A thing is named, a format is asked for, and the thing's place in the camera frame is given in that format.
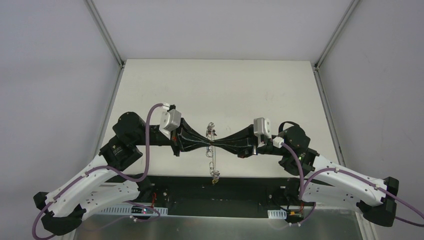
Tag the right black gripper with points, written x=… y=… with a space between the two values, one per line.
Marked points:
x=250 y=143

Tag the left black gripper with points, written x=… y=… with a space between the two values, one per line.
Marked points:
x=177 y=140

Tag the silver crescent key holder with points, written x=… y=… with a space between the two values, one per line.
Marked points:
x=214 y=173

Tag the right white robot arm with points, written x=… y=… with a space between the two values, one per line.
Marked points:
x=321 y=180

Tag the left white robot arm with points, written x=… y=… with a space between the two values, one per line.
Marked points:
x=102 y=183

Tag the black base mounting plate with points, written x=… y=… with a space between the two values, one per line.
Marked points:
x=231 y=197

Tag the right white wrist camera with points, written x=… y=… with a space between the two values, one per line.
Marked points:
x=262 y=131

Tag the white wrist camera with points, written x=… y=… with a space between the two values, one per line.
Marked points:
x=262 y=131
x=170 y=120

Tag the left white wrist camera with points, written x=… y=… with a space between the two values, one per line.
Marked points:
x=170 y=120

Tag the left white cable duct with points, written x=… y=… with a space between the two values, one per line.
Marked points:
x=126 y=210

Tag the white cable duct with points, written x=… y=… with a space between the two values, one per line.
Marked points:
x=126 y=210
x=277 y=214

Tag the right white cable duct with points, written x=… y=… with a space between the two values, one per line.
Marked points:
x=277 y=214

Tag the left aluminium frame post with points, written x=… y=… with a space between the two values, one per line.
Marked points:
x=111 y=69

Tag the aluminium frame post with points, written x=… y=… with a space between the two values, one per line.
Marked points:
x=317 y=70
x=111 y=69

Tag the right aluminium frame post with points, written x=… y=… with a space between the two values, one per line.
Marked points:
x=317 y=70

